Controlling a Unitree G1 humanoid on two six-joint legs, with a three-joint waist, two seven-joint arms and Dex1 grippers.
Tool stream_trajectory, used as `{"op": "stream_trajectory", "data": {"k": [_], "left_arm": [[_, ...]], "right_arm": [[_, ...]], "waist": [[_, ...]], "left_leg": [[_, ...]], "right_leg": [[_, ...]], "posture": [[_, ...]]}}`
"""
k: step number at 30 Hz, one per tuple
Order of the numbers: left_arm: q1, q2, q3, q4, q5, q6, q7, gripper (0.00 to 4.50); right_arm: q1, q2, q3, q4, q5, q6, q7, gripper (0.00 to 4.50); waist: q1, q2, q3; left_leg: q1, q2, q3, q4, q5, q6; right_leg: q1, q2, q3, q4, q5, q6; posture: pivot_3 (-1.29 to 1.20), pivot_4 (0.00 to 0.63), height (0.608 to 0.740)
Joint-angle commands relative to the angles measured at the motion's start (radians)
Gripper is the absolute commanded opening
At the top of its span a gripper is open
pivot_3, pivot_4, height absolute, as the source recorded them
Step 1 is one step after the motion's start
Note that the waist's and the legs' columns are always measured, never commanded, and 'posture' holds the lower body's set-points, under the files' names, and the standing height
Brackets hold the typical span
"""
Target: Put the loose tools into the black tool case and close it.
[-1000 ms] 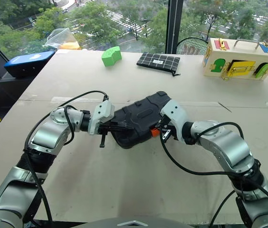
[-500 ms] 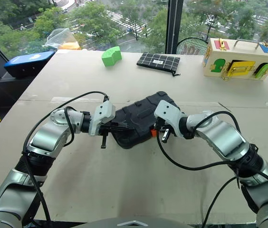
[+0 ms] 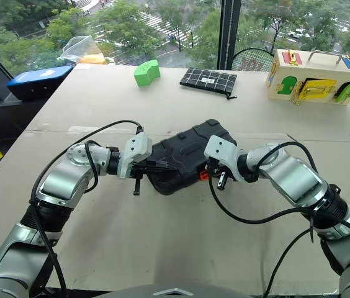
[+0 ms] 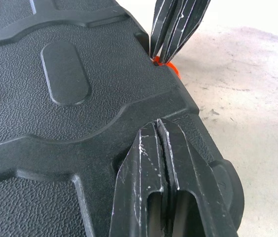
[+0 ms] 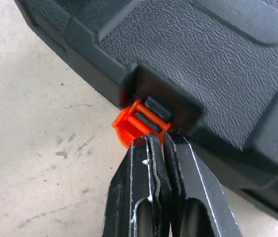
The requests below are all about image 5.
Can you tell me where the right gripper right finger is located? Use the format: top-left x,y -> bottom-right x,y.
162,130 -> 243,237

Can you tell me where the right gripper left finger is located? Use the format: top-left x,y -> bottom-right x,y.
102,132 -> 173,237

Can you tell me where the orange tool case latch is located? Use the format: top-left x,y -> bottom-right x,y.
111,98 -> 173,149

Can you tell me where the black plastic tool case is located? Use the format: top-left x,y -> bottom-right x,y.
14,0 -> 278,230

